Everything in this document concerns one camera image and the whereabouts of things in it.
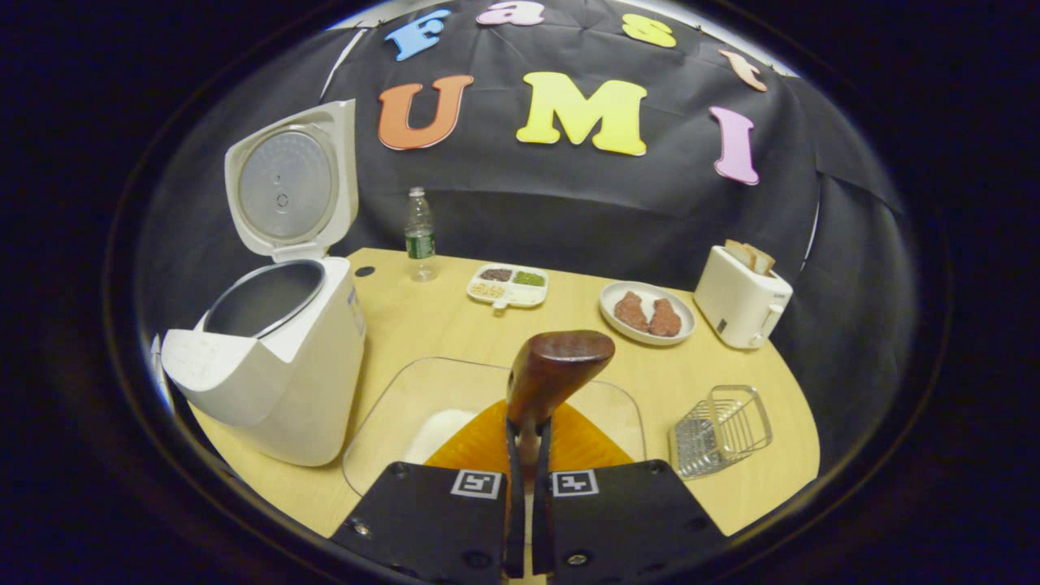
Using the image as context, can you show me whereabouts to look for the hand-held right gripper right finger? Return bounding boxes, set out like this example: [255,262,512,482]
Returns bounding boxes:
[532,402,728,585]

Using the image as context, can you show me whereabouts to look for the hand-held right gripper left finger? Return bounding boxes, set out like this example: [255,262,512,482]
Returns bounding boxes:
[331,398,525,582]

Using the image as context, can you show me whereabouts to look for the white rice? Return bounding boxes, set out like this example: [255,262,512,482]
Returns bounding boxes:
[404,409,480,466]

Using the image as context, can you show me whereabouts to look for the brown wooden spoon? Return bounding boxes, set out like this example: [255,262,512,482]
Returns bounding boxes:
[505,330,617,480]

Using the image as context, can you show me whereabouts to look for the wire chopstick holder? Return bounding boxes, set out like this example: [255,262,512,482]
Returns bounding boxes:
[669,385,774,479]

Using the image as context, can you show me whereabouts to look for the white rice cooker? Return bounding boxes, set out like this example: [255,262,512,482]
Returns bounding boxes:
[161,99,366,467]

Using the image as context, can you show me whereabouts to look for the clear glass dish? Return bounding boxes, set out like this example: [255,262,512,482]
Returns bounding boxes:
[343,357,647,498]

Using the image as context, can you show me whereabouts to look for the white round plate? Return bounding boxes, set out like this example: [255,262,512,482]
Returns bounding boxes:
[599,281,697,347]

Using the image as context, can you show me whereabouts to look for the brown meat piece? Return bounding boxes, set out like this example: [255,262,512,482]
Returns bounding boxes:
[613,292,649,332]
[648,298,683,338]

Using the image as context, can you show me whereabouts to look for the white divided grain dish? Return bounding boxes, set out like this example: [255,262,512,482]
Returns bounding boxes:
[466,263,550,311]

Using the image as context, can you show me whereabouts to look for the white toaster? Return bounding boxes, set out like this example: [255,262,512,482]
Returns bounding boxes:
[693,244,794,350]

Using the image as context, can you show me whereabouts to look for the clear plastic water bottle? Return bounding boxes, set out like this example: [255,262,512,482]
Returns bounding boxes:
[405,187,438,283]

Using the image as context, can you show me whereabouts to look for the black backdrop cloth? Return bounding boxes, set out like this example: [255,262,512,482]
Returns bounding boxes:
[138,0,919,464]

